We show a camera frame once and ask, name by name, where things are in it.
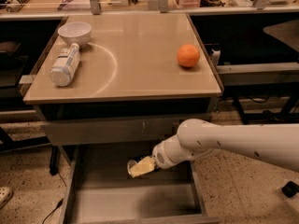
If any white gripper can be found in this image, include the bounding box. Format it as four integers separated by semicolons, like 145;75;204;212
128;141;177;178

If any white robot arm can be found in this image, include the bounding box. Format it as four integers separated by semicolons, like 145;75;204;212
127;119;299;177

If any open middle drawer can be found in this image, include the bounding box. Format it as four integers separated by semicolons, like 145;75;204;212
59;142;220;224

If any grey drawer cabinet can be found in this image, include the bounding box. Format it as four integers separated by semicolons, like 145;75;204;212
20;12;224;224

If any black table leg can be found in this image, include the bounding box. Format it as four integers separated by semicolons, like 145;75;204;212
233;96;249;125

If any orange fruit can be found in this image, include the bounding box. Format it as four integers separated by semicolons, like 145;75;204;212
177;44;200;68

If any clear plastic water bottle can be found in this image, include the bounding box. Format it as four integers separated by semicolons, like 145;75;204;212
50;43;80;87

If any white shoe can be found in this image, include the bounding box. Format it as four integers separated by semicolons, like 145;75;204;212
0;187;13;209

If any black caster wheel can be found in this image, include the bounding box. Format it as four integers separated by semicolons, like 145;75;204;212
281;181;299;198

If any white bowl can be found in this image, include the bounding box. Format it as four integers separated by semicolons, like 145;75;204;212
58;21;92;47

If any black spring tool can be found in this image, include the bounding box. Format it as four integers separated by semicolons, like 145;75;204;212
6;0;30;13

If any black floor cable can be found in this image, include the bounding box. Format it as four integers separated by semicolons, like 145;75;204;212
41;171;68;224

